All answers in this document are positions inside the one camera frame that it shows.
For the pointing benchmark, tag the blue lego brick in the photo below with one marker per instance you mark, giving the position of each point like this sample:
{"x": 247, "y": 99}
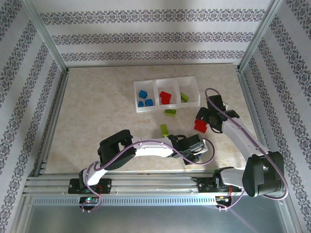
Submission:
{"x": 149, "y": 102}
{"x": 201, "y": 155}
{"x": 141, "y": 104}
{"x": 143, "y": 94}

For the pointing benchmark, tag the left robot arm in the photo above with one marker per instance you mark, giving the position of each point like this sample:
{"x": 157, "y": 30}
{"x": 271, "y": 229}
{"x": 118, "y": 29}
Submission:
{"x": 153, "y": 149}

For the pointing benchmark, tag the aluminium frame post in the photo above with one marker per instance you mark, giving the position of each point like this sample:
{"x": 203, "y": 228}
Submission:
{"x": 46, "y": 36}
{"x": 257, "y": 36}

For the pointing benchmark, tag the red lego brick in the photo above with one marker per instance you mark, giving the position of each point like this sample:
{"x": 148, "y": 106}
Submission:
{"x": 165, "y": 97}
{"x": 200, "y": 126}

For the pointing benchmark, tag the controller board with lights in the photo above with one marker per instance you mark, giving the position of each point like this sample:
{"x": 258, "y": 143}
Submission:
{"x": 90, "y": 200}
{"x": 223, "y": 198}

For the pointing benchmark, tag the aluminium mounting rail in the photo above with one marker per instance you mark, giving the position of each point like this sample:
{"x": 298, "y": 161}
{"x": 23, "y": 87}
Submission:
{"x": 150, "y": 182}

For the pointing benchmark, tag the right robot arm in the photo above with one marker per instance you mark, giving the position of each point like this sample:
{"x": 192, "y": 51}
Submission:
{"x": 243, "y": 138}

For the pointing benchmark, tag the white plastic bin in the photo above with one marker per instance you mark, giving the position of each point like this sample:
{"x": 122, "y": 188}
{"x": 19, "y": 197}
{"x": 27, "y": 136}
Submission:
{"x": 193, "y": 89}
{"x": 167, "y": 83}
{"x": 145, "y": 85}

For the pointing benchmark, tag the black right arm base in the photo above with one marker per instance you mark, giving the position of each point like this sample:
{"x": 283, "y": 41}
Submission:
{"x": 206, "y": 183}

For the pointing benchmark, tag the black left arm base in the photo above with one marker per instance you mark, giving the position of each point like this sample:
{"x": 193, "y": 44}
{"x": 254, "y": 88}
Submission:
{"x": 104, "y": 185}

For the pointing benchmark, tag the lime green lego brick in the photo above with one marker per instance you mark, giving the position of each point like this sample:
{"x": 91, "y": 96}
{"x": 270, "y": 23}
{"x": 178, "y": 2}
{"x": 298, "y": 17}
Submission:
{"x": 184, "y": 97}
{"x": 170, "y": 111}
{"x": 164, "y": 131}

